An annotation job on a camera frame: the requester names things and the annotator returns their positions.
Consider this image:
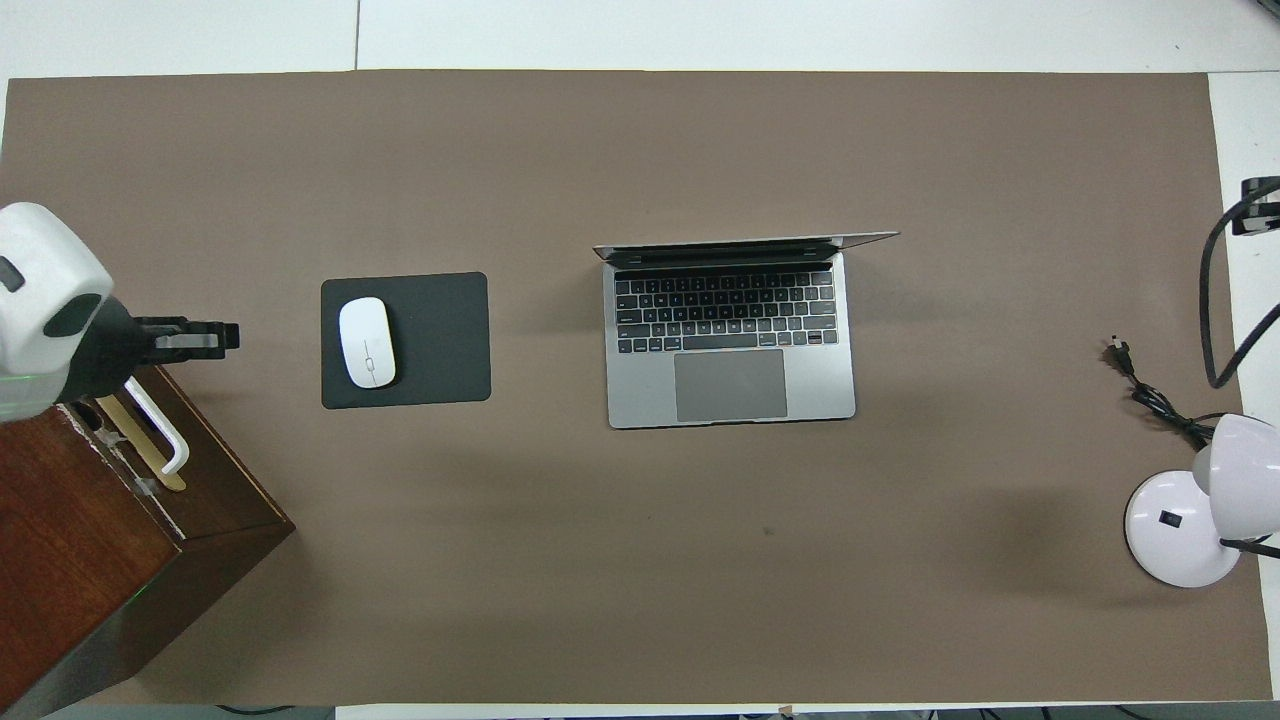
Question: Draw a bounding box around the dark brown wooden box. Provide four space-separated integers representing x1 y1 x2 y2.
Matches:
0 365 296 716

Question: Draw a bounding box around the black mouse pad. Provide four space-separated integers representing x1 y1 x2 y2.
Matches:
320 271 493 410

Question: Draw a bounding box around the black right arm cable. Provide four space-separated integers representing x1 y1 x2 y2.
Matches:
1200 185 1280 391

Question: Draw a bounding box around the grey aluminium laptop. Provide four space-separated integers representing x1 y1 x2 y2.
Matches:
593 231 900 430

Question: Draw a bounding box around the black lamp power cable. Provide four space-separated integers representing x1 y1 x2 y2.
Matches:
1108 337 1216 448

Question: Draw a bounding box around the white box handle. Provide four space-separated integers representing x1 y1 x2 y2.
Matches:
120 377 191 479

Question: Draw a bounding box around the white computer mouse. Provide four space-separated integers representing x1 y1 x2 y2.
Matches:
338 297 397 389

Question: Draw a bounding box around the white desk lamp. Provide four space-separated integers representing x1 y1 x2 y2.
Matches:
1124 413 1280 589

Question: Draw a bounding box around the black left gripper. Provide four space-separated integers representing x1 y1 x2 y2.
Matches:
60 300 241 403

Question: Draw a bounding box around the brass handle plate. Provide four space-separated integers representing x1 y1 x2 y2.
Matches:
95 393 188 493

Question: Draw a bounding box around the brown table mat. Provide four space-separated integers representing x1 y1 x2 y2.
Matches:
0 70 1273 706

